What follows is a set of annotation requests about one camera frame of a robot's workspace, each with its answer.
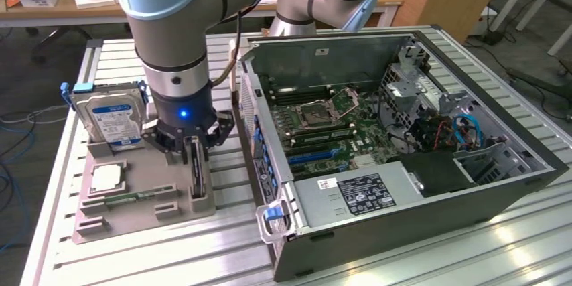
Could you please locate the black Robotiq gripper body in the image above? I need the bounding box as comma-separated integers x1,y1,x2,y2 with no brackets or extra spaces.
150,90,215,138

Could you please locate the black graphics card silver bracket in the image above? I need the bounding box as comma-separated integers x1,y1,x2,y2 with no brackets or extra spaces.
182,134,210,200

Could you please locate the grey plastic parts rack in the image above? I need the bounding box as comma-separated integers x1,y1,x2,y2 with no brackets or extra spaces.
70,101,219,245

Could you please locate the hard disk in blue caddy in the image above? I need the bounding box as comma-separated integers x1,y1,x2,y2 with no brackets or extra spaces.
59,80,150,153

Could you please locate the silver CPU chip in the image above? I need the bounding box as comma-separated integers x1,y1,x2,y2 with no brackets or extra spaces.
90,165,123,192

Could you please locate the green RAM stick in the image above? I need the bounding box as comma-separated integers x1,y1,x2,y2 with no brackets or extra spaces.
103,189,166,204

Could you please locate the blue expansion slot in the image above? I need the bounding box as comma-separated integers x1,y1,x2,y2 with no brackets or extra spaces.
286,149,337,165

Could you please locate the CPU socket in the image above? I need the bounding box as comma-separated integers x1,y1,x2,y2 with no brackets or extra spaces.
297,101,339,129

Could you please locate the installed dark RAM stick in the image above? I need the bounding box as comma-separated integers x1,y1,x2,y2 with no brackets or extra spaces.
289,127,353,145

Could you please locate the metal socket cover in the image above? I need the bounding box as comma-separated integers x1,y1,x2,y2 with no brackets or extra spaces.
327,87,362,121

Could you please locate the grey power supply unit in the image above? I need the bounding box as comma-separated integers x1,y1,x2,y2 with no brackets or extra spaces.
285,161,423,230

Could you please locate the green motherboard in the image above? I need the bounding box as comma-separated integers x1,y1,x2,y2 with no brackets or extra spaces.
266,86,402,182

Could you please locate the black office chair base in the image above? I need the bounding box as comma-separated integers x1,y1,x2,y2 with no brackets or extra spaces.
25,26,93,64

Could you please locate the silver perforated drive cage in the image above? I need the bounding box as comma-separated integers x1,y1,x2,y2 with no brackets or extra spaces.
382,62,447,133

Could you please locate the black plastic air shroud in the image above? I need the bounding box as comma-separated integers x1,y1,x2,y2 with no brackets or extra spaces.
397,150,478,198

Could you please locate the open black PC case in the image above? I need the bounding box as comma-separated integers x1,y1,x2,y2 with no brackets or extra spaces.
227,29,570,283

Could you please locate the black floor stand base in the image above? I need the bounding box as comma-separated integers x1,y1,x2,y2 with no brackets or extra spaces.
503,66,572,101

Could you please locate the grey floor cable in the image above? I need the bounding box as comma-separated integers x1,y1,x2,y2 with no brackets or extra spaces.
0,104,71,125

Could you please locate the black camera cable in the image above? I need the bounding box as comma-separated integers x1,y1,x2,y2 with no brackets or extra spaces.
209,6,245,86

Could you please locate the blue floor cable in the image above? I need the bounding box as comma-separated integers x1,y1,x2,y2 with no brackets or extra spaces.
0,125,34,253

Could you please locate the blue wire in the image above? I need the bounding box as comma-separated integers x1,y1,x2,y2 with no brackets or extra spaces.
450,114,486,149

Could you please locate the silver disk bay bracket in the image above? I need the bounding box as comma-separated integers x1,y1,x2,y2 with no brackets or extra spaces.
453,138,537,185

